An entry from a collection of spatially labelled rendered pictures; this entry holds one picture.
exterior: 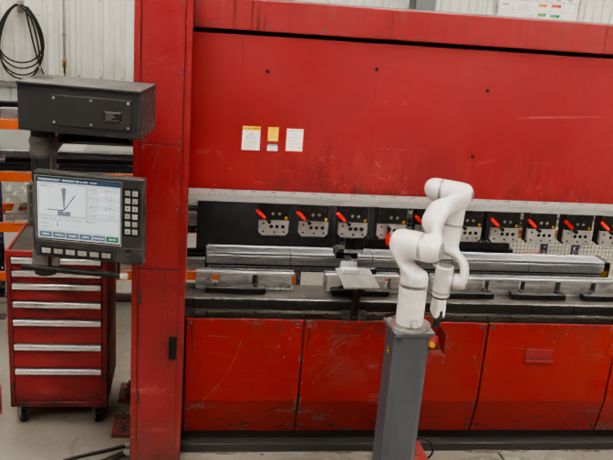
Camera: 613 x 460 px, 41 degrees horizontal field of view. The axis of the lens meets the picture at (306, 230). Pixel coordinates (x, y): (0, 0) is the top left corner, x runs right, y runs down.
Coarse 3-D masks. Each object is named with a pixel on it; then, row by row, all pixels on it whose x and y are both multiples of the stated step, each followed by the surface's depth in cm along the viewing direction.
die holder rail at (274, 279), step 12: (204, 276) 408; (228, 276) 410; (240, 276) 410; (252, 276) 411; (264, 276) 412; (276, 276) 413; (288, 276) 414; (204, 288) 410; (276, 288) 415; (288, 288) 416
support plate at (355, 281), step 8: (360, 272) 414; (368, 272) 414; (344, 280) 400; (352, 280) 401; (360, 280) 402; (368, 280) 403; (344, 288) 392; (352, 288) 393; (360, 288) 393; (368, 288) 394; (376, 288) 394
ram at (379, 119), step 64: (192, 64) 375; (256, 64) 378; (320, 64) 382; (384, 64) 386; (448, 64) 390; (512, 64) 394; (576, 64) 398; (192, 128) 384; (320, 128) 391; (384, 128) 395; (448, 128) 399; (512, 128) 403; (576, 128) 408; (320, 192) 401; (384, 192) 405; (512, 192) 414; (576, 192) 418
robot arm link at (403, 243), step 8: (400, 232) 342; (408, 232) 342; (416, 232) 341; (392, 240) 343; (400, 240) 340; (408, 240) 339; (416, 240) 338; (392, 248) 343; (400, 248) 340; (408, 248) 339; (416, 248) 337; (400, 256) 342; (408, 256) 342; (416, 256) 339; (400, 264) 342; (408, 264) 344; (416, 264) 349; (400, 272) 345; (408, 272) 342; (416, 272) 343; (424, 272) 344; (400, 280) 346; (408, 280) 342; (416, 280) 341; (424, 280) 343; (408, 288) 343; (416, 288) 342; (424, 288) 344
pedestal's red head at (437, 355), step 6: (426, 318) 406; (438, 330) 406; (438, 336) 406; (444, 336) 396; (438, 342) 404; (444, 342) 396; (438, 348) 402; (444, 348) 395; (432, 354) 396; (438, 354) 396; (432, 360) 396; (438, 360) 397
